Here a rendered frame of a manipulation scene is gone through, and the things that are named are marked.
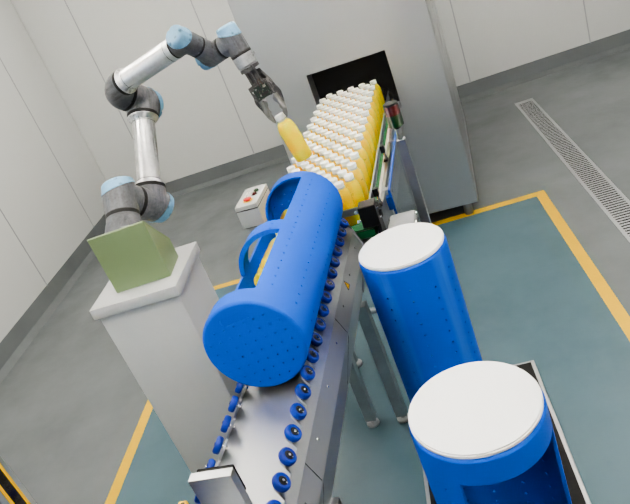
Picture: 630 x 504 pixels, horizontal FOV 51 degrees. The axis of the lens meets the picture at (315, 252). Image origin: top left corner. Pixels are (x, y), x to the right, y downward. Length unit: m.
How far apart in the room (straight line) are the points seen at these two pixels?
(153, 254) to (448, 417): 1.19
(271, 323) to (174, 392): 0.81
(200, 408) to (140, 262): 0.58
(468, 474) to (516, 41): 5.78
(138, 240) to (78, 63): 5.11
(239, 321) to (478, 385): 0.63
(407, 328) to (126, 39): 5.38
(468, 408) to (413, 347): 0.74
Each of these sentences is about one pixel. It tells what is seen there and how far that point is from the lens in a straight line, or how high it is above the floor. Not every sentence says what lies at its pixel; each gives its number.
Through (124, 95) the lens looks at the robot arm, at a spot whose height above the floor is 1.69.
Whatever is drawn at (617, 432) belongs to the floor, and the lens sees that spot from 2.78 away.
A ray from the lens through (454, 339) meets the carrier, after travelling 2.15.
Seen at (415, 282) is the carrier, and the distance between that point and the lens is 2.00.
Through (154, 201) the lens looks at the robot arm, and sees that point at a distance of 2.40.
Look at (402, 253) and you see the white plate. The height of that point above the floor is 1.04.
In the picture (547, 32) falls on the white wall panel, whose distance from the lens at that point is 6.90.
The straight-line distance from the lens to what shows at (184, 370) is 2.37.
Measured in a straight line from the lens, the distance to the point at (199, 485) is 1.48.
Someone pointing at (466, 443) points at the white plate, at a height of 1.04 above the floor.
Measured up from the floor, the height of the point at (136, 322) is 1.05.
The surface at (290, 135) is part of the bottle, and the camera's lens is 2.36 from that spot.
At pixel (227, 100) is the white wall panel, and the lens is 6.89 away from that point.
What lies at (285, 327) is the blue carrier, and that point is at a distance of 1.70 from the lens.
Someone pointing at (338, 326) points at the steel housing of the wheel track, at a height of 0.88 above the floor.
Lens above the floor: 1.98
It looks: 25 degrees down
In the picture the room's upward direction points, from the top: 22 degrees counter-clockwise
